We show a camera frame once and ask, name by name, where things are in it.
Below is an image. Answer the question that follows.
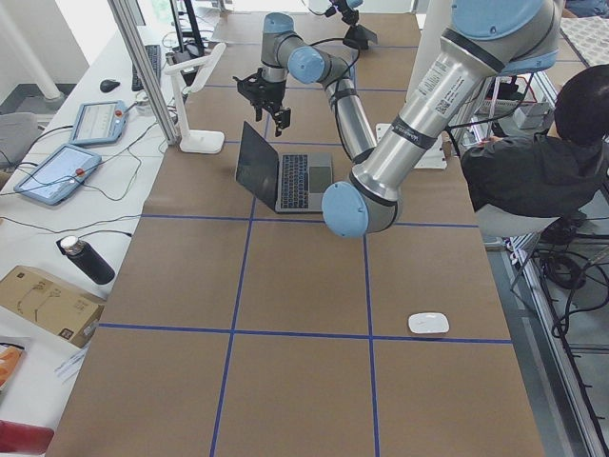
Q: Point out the white computer mouse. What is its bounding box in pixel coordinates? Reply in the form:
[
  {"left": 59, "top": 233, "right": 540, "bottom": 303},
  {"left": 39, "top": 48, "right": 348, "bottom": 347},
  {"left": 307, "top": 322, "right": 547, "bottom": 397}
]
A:
[{"left": 407, "top": 311, "right": 450, "bottom": 335}]

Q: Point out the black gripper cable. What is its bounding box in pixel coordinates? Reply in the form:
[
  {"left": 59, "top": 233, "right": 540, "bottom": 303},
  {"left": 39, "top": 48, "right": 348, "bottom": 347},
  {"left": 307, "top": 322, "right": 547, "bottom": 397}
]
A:
[{"left": 308, "top": 37, "right": 363, "bottom": 158}]

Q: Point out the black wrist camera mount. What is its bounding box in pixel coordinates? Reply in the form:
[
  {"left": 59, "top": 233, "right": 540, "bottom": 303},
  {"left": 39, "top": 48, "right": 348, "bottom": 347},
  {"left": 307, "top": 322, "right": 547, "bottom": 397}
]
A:
[{"left": 232, "top": 68, "right": 266, "bottom": 105}]

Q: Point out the person in black hoodie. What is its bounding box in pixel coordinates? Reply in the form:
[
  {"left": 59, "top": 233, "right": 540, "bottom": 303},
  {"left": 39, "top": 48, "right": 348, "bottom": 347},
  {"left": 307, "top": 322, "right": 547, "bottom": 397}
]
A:
[{"left": 461, "top": 65, "right": 608, "bottom": 237}]

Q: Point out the brown cardboard box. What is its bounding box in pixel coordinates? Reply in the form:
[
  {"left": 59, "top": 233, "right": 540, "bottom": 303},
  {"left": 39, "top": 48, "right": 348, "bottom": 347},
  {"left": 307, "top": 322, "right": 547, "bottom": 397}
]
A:
[{"left": 1, "top": 266, "right": 105, "bottom": 348}]

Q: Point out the blue teach pendant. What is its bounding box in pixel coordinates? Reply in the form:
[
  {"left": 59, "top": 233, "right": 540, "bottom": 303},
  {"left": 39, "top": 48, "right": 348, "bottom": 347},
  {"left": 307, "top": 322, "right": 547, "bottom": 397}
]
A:
[
  {"left": 13, "top": 144, "right": 102, "bottom": 206},
  {"left": 69, "top": 100, "right": 128, "bottom": 147}
]

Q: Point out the upper blue teach pendant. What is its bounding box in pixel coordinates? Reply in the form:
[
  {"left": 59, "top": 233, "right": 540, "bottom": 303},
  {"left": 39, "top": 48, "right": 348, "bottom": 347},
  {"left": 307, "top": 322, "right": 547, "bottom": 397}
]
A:
[{"left": 69, "top": 100, "right": 128, "bottom": 147}]

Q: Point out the lower blue teach pendant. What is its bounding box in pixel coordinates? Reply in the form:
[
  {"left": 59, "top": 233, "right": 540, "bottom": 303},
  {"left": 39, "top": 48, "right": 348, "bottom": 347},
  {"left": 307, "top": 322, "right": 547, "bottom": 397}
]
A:
[{"left": 13, "top": 144, "right": 102, "bottom": 206}]

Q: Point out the black water bottle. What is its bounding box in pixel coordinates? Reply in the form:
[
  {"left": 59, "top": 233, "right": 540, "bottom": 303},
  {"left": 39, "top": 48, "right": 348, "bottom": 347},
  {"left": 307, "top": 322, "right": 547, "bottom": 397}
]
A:
[{"left": 58, "top": 235, "right": 115, "bottom": 285}]

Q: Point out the white desk lamp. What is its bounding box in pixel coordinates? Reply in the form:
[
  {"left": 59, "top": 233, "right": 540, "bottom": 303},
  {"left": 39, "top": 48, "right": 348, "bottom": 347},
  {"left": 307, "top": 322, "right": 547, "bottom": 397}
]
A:
[{"left": 163, "top": 42, "right": 227, "bottom": 154}]

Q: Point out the black computer mouse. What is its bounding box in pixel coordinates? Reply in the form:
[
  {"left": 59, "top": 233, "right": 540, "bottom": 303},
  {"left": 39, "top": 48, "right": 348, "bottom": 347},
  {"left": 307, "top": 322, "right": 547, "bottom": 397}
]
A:
[{"left": 99, "top": 79, "right": 121, "bottom": 93}]

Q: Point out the aluminium frame post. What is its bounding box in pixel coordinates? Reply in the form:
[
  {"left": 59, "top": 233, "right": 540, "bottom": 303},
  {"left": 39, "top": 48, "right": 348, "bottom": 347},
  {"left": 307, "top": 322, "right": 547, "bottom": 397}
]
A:
[{"left": 108, "top": 0, "right": 178, "bottom": 146}]

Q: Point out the grey laptop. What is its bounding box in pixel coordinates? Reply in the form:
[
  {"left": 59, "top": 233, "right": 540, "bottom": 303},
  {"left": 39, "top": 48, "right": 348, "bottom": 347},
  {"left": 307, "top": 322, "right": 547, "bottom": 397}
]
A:
[{"left": 235, "top": 122, "right": 333, "bottom": 213}]

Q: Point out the black keyboard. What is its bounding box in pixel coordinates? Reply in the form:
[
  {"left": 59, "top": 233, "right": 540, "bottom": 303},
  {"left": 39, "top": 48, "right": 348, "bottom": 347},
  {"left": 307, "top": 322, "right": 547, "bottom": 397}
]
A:
[{"left": 130, "top": 44, "right": 163, "bottom": 92}]

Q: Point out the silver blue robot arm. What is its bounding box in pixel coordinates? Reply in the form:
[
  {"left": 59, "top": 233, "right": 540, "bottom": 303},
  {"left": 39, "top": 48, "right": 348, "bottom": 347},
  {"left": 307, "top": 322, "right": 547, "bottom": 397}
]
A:
[
  {"left": 302, "top": 0, "right": 363, "bottom": 28},
  {"left": 239, "top": 1, "right": 564, "bottom": 237}
]

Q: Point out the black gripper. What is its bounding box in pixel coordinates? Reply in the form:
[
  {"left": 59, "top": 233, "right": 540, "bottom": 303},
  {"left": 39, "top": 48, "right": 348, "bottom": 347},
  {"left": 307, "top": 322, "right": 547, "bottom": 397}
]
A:
[
  {"left": 340, "top": 6, "right": 360, "bottom": 27},
  {"left": 252, "top": 80, "right": 291, "bottom": 137}
]

